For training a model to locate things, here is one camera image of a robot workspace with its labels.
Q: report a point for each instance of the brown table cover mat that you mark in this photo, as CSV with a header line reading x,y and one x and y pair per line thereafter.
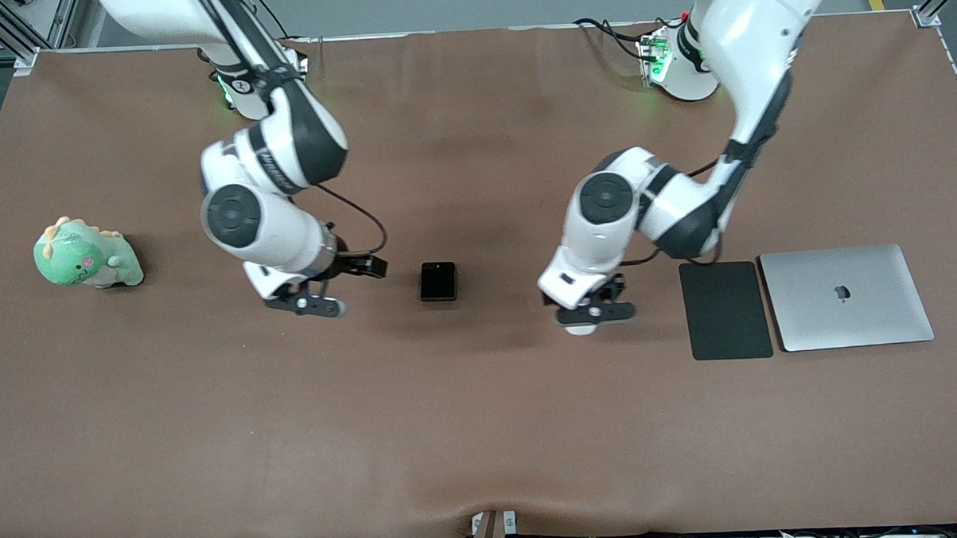
x,y
484,428

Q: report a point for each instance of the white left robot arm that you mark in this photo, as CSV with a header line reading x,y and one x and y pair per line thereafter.
x,y
756,20

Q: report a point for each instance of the black mouse pad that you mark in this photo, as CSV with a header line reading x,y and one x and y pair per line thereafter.
x,y
725,310

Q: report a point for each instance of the green dinosaur plush toy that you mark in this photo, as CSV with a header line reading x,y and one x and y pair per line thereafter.
x,y
80,255

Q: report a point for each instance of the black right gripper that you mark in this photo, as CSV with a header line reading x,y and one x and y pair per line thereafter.
x,y
349,263

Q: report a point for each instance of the white computer mouse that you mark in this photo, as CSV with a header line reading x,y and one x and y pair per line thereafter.
x,y
580,330

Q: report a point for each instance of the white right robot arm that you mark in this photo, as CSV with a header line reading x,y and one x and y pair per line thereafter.
x,y
283,148

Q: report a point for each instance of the black phone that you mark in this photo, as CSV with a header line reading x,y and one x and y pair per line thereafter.
x,y
437,281

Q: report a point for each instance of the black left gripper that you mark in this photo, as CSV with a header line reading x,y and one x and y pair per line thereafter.
x,y
615,290

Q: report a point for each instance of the aluminium frame post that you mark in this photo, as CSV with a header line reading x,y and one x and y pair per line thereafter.
x,y
32,30

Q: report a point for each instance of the silver closed laptop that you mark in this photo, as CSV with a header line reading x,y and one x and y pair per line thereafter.
x,y
846,297

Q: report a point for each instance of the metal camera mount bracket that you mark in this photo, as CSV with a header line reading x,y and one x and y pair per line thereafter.
x,y
492,533

